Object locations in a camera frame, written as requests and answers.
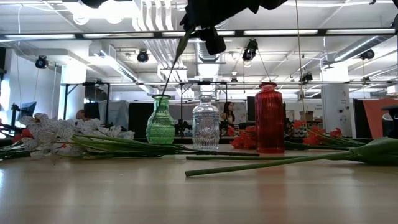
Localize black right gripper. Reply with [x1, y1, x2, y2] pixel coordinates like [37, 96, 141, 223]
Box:
[179, 0, 289, 56]

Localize white artificial flower bunch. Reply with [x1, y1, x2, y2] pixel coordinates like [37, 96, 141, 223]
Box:
[17, 111, 261, 160]
[76, 117, 136, 141]

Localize clear glass vase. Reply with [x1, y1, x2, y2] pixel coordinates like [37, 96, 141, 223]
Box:
[192, 95, 220, 151]

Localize green glass vase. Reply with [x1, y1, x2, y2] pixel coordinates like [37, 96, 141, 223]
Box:
[145, 94, 177, 144]

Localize red glass vase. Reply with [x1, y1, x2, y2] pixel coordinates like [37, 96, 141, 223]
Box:
[254, 82, 285, 154]

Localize person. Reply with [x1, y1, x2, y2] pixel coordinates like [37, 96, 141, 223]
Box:
[75, 108, 91, 123]
[219, 101, 236, 127]

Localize black partition panel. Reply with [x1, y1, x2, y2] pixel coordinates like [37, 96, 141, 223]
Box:
[128, 101, 149, 138]

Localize cardboard box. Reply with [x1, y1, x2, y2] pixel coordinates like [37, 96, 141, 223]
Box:
[300, 110, 315, 122]

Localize white room pillar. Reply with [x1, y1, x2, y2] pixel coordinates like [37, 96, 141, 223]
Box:
[321, 65, 352, 138]

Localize orange partition panel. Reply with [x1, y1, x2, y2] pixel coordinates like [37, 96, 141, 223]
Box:
[362, 98, 398, 139]

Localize background computer monitor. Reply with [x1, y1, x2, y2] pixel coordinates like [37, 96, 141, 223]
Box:
[17, 101, 37, 122]

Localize black office chair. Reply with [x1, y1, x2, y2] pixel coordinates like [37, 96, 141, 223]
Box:
[381, 104, 398, 139]

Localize thin hanging cord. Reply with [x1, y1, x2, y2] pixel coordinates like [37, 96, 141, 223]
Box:
[294, 0, 305, 128]

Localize black aluminium table frame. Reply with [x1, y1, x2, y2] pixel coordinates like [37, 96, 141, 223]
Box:
[0, 136, 398, 147]

